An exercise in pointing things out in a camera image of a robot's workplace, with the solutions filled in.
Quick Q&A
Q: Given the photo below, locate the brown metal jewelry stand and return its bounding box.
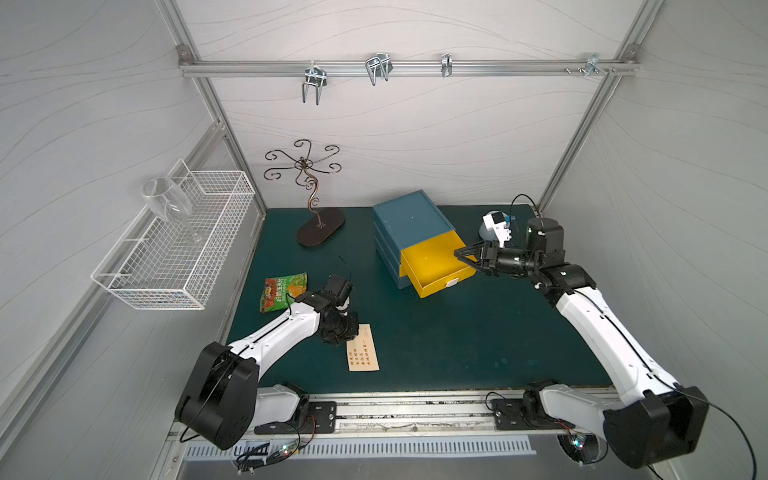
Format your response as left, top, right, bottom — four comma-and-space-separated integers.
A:
263, 139, 346, 248

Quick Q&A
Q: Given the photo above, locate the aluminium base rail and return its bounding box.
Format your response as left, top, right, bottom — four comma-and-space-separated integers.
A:
167, 391, 660, 442

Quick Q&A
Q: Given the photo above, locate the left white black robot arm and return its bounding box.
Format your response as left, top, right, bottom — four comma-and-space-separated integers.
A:
175, 275, 359, 450

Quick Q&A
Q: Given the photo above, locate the metal bracket hook right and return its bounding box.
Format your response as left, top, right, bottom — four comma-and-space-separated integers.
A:
564, 53, 617, 78

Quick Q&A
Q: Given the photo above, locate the aluminium top rail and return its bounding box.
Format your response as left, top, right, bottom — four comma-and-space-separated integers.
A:
179, 58, 640, 78

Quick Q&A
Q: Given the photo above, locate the metal double hook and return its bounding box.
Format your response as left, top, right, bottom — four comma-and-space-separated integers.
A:
302, 66, 328, 105

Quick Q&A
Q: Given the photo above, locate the round black floor port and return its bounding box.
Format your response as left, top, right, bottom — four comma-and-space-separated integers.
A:
557, 433, 607, 465

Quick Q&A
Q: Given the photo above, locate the right black cable loop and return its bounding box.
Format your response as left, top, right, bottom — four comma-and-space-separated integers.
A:
677, 386, 758, 480

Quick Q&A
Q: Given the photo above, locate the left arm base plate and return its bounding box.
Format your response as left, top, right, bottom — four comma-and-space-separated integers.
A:
253, 401, 337, 437

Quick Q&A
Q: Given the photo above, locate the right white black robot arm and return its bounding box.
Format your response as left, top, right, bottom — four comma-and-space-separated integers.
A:
454, 212, 709, 469

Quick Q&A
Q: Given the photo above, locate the green snack packet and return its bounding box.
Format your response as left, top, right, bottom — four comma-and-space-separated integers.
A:
260, 272, 308, 313

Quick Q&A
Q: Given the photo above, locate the metal wire hook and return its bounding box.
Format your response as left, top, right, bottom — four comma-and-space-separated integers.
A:
364, 53, 393, 86

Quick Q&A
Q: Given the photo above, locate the light blue mug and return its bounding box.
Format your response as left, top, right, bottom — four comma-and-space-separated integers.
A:
478, 210, 508, 241

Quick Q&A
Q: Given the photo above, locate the left black cable bundle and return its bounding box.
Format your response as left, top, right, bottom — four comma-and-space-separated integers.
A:
235, 413, 318, 475

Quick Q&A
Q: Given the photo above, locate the white vent grille strip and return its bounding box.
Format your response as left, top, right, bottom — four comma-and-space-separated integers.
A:
184, 435, 536, 462

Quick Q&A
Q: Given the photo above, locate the white wire basket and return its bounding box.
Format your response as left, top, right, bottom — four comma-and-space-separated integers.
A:
91, 159, 254, 311

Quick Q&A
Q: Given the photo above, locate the clear wine glass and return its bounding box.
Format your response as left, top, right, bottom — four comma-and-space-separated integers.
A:
141, 177, 202, 244

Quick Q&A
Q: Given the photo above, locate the small metal clip hook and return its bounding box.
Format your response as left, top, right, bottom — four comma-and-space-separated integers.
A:
441, 53, 453, 78

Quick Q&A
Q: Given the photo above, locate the teal drawer cabinet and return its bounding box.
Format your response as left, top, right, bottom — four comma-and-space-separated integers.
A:
373, 190, 454, 290

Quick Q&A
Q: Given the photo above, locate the yellow drawer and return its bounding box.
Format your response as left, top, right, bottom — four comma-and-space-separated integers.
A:
401, 230, 476, 298

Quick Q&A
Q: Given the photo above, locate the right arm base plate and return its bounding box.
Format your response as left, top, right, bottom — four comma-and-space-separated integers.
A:
485, 397, 574, 431

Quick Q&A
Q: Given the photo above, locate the beige postcard small red text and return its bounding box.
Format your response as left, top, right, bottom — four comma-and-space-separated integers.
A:
346, 324, 379, 372

